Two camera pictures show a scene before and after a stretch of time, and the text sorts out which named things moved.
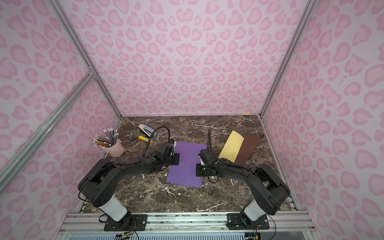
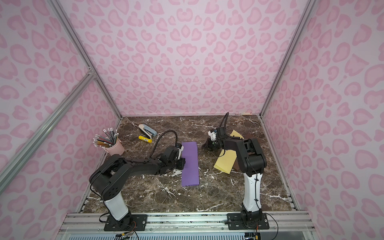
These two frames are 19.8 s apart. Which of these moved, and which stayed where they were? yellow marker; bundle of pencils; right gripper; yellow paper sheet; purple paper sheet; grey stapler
Moved: purple paper sheet; right gripper
Stayed: grey stapler; yellow paper sheet; bundle of pencils; yellow marker
